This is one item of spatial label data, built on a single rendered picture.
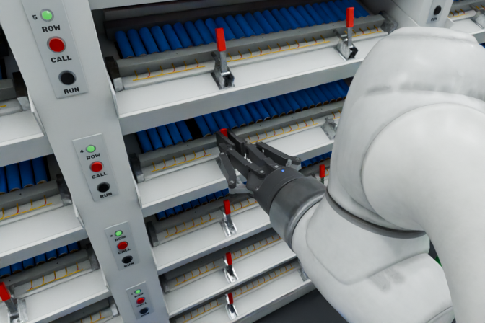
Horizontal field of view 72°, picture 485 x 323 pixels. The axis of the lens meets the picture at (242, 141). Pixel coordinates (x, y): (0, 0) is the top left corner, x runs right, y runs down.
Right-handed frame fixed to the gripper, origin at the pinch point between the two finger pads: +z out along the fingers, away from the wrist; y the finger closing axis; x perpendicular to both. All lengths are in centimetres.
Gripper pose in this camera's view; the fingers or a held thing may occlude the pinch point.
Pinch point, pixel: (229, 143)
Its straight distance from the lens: 62.1
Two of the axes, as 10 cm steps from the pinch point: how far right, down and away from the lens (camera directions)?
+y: 8.9, -2.7, 3.8
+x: -0.7, -8.8, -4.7
